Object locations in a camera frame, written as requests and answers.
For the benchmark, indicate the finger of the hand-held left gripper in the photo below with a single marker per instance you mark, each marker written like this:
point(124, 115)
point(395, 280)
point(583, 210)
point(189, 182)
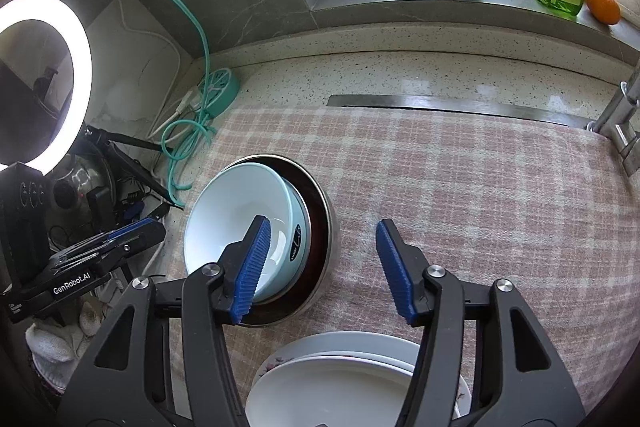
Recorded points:
point(145, 229)

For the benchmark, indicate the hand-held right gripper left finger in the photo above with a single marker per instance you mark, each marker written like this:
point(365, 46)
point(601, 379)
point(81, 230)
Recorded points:
point(252, 277)

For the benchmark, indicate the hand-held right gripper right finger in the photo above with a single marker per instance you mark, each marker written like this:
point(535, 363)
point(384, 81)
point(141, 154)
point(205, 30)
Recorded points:
point(395, 277)

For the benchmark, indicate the white bowl with blue outside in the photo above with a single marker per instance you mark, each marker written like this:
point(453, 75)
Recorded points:
point(225, 217)

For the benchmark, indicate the stainless steel bowl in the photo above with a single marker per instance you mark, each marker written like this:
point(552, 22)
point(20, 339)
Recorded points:
point(322, 247)

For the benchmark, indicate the white plate with grey print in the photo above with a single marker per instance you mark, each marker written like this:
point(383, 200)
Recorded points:
point(325, 392)

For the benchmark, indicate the person's left hand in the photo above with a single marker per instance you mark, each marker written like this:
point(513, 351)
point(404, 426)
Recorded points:
point(55, 342)

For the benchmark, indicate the black tripod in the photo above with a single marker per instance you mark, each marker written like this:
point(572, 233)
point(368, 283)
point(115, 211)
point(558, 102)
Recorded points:
point(135, 167)

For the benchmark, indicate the round metal pot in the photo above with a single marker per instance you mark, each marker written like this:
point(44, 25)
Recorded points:
point(75, 179)

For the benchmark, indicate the black box with sockets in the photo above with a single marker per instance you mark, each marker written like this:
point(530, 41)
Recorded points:
point(25, 207)

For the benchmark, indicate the pink checked cloth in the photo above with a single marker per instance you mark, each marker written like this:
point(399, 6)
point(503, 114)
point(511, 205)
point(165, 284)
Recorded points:
point(475, 187)

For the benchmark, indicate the white plug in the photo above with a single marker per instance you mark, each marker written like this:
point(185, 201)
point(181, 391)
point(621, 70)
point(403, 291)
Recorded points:
point(187, 100)

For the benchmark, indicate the black phone holder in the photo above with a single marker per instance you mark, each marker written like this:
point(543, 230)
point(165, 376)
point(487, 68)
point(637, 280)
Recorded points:
point(47, 79)

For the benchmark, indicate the steel faucet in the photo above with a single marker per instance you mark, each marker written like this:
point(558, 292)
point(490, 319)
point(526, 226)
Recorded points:
point(625, 132)

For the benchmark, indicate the orange fruit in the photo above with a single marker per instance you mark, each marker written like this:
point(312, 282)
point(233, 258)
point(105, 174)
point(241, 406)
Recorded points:
point(602, 4)

